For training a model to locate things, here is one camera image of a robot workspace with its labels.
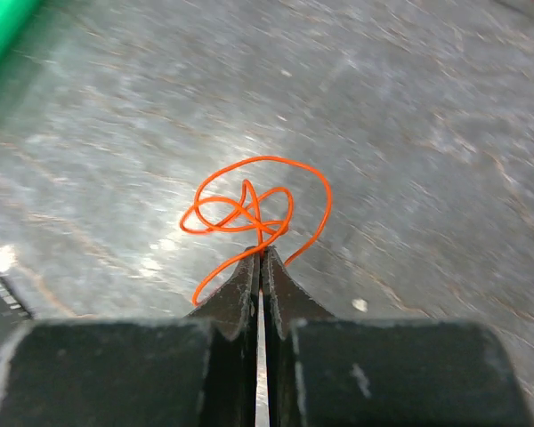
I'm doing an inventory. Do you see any orange cable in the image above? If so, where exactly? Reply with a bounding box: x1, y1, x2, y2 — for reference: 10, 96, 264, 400
179, 155, 334, 307

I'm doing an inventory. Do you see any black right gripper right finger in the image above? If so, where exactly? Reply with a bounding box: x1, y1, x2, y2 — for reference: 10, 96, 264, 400
261, 248, 534, 426

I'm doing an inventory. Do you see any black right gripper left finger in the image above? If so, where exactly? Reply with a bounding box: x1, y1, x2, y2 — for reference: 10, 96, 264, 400
0, 255, 261, 426

